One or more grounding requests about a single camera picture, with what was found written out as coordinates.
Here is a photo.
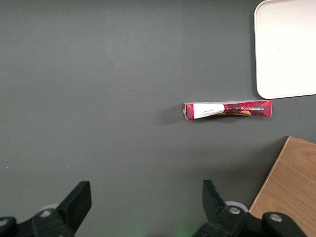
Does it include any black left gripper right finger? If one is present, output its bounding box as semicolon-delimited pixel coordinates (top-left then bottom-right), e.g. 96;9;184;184
197;179;308;237

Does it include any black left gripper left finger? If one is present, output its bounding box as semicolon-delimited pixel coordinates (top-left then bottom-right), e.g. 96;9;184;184
0;181;92;237

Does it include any red tartan cookie box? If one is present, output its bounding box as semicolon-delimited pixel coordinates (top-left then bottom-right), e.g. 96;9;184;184
182;100;273;121

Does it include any cream plastic tray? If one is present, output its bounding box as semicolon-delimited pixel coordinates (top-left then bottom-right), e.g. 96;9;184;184
254;0;316;100

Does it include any wooden drawer cabinet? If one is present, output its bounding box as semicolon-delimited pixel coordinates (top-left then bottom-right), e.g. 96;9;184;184
248;136;316;237

